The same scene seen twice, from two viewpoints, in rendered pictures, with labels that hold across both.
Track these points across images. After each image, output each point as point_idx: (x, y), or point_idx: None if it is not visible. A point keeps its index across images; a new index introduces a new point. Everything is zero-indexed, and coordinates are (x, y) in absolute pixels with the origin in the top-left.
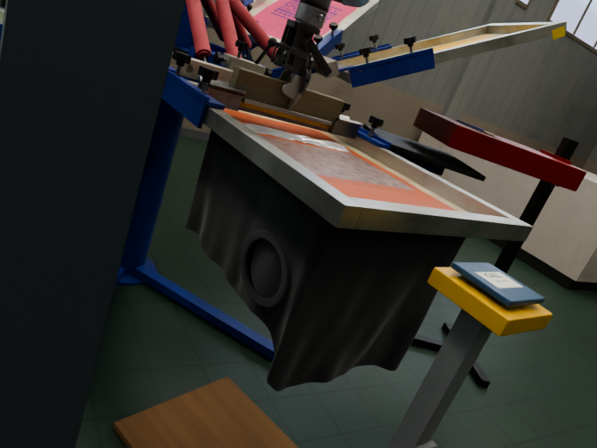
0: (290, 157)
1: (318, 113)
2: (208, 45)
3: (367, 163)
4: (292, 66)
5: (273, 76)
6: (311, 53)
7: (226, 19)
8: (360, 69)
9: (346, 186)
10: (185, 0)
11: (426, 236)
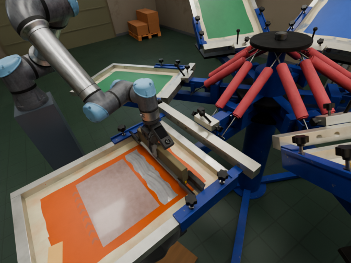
0: (58, 173)
1: (171, 168)
2: (220, 102)
3: (144, 214)
4: (144, 136)
5: (299, 127)
6: (152, 133)
7: (253, 84)
8: (287, 155)
9: (69, 200)
10: (17, 121)
11: None
